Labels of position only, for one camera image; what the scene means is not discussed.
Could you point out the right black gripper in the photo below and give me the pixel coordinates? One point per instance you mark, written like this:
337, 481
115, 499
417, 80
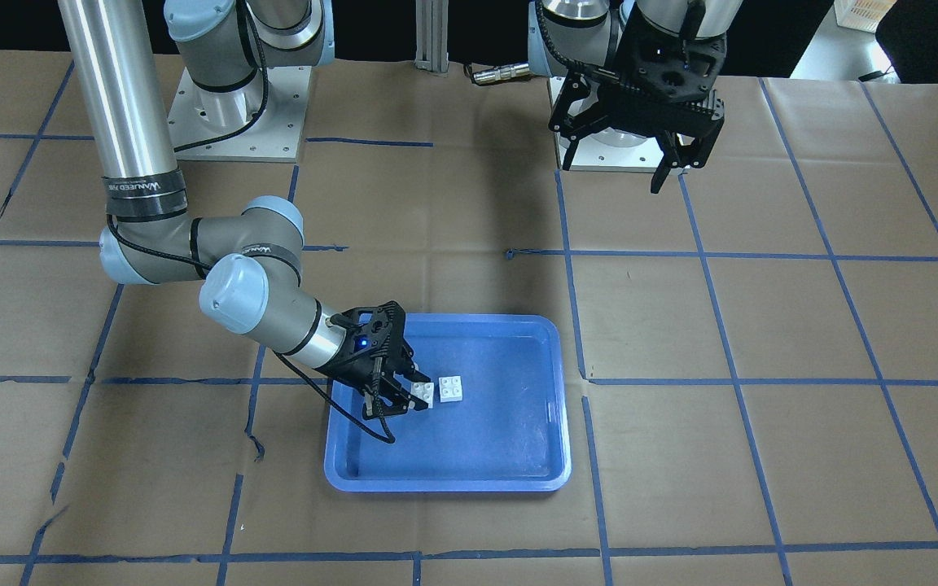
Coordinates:
357, 364

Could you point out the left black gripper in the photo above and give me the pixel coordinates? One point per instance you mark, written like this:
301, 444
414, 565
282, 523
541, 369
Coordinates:
572, 101

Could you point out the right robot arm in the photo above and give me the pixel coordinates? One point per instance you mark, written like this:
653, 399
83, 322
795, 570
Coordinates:
249, 264

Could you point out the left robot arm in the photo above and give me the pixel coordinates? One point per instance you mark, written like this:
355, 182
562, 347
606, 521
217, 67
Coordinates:
538, 20

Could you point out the blue plastic tray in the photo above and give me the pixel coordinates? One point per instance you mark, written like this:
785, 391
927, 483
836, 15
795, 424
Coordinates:
509, 432

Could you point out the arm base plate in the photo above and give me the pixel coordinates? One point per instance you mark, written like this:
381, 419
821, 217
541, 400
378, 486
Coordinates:
609, 150
197, 115

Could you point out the aluminium frame post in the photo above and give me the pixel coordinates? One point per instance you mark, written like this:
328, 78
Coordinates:
431, 36

